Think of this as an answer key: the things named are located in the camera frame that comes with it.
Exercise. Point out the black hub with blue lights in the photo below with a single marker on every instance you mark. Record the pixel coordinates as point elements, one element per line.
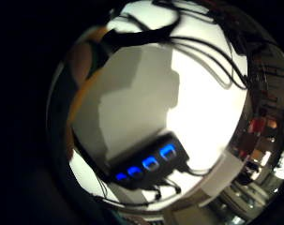
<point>154,153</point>

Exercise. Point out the red box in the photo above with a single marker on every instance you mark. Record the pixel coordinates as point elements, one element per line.
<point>257,124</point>

